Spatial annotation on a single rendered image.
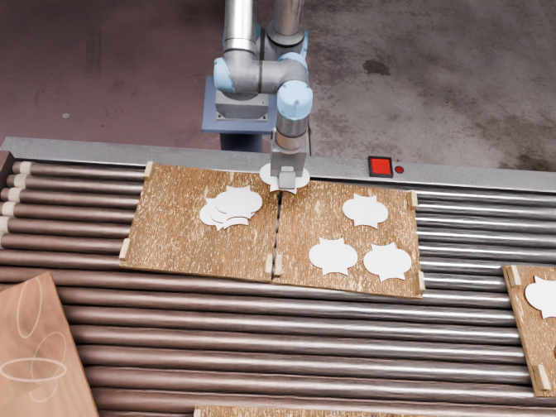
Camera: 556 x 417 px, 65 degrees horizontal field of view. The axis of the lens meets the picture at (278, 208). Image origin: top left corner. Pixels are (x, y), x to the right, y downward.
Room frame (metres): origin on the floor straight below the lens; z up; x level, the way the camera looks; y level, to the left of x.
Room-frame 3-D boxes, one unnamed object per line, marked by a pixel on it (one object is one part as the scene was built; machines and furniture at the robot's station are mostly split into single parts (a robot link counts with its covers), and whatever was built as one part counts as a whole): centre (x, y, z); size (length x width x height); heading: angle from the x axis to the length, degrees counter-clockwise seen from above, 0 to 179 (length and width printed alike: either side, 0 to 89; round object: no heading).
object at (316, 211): (0.63, -0.21, 0.93); 0.41 x 0.35 x 0.02; 91
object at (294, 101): (0.71, -0.01, 1.33); 0.09 x 0.08 x 0.11; 7
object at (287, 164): (0.68, -0.01, 1.17); 0.12 x 0.09 x 0.16; 6
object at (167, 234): (0.62, 0.20, 0.93); 0.41 x 0.35 x 0.02; 91
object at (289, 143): (0.71, 0.00, 1.25); 0.08 x 0.08 x 0.05
